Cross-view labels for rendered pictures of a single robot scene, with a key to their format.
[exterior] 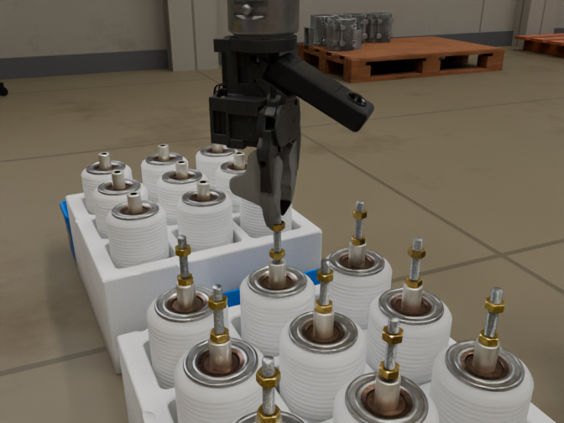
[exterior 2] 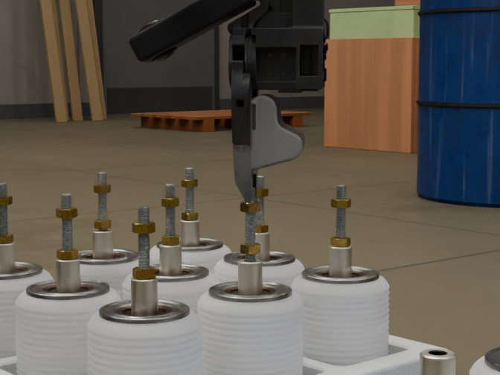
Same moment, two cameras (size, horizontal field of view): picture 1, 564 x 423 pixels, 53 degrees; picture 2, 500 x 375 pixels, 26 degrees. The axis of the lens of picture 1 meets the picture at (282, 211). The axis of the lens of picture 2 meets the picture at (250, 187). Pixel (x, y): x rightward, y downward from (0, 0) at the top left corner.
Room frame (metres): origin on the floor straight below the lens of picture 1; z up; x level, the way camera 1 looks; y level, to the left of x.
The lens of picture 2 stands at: (1.54, -0.26, 0.46)
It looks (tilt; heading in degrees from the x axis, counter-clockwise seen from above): 7 degrees down; 164
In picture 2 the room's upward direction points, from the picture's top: straight up
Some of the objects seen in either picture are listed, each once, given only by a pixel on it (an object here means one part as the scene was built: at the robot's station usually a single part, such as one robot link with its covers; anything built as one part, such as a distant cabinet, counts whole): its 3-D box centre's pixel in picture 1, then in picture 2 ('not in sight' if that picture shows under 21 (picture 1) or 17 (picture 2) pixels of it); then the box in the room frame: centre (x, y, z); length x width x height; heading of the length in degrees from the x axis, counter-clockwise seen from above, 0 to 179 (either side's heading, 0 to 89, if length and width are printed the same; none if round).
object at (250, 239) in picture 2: (277, 240); (250, 229); (0.61, 0.01, 0.31); 0.01 x 0.01 x 0.08
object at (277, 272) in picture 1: (277, 272); (250, 278); (0.61, 0.01, 0.26); 0.02 x 0.02 x 0.03
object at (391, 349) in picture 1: (390, 353); (102, 207); (0.40, -0.10, 0.31); 0.01 x 0.01 x 0.08
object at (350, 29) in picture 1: (398, 42); not in sight; (3.78, -0.76, 0.16); 1.14 x 0.79 x 0.32; 110
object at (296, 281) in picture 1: (277, 281); (250, 292); (0.61, 0.01, 0.25); 0.08 x 0.08 x 0.01
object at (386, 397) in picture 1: (387, 390); (103, 245); (0.40, -0.10, 0.26); 0.02 x 0.02 x 0.03
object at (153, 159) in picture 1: (164, 159); not in sight; (1.10, 0.24, 0.25); 0.08 x 0.08 x 0.01
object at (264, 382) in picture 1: (268, 376); (189, 182); (0.35, 0.01, 0.32); 0.02 x 0.02 x 0.01; 35
